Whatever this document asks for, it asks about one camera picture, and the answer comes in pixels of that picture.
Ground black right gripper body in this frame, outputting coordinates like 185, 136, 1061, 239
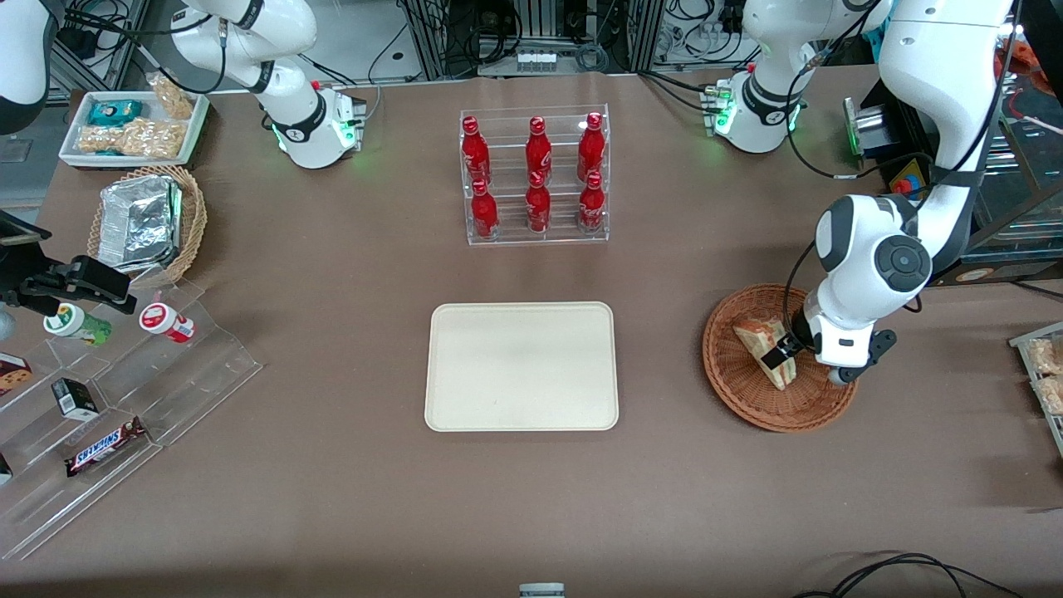
0, 210, 52, 287

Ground clear acrylic bottle rack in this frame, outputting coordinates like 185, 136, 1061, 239
458, 104, 612, 247

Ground round brown wicker basket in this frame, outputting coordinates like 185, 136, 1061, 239
703, 283, 859, 434

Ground cream plastic tray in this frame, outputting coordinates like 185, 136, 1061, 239
424, 301, 621, 434

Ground small clear nut bag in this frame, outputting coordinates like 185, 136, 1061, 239
147, 72, 197, 122

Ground brown cookie box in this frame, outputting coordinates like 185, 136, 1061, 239
0, 352, 35, 399

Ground red cola bottle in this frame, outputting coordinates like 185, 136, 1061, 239
470, 178, 500, 241
577, 111, 606, 182
525, 171, 552, 234
461, 115, 492, 186
578, 170, 607, 234
525, 115, 554, 185

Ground large clear nut bag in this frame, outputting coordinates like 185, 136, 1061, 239
76, 117, 186, 159

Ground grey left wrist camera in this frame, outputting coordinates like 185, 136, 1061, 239
828, 327, 900, 386

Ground white rectangular snack tray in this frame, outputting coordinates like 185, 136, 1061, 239
57, 89, 211, 170

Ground Snickers chocolate bar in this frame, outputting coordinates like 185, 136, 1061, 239
64, 416, 148, 478

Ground clear acrylic stepped display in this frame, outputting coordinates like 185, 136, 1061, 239
0, 278, 264, 562

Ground tan wicker basket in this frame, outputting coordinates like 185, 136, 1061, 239
86, 164, 209, 288

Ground triangle sandwich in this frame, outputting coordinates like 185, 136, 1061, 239
732, 315, 801, 392

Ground black floor cable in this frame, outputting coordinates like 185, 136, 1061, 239
791, 551, 1028, 598

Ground small steel box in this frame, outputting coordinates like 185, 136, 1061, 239
842, 97, 889, 159

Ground green white-lidded snack cup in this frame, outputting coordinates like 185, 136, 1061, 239
42, 302, 114, 348

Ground teal snack packet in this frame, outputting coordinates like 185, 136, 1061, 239
86, 99, 145, 128

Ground silver foil bags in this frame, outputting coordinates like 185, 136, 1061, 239
97, 174, 184, 276

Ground small black box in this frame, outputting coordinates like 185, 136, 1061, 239
51, 377, 101, 423

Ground red white-lidded snack cup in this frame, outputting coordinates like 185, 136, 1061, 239
138, 301, 198, 345

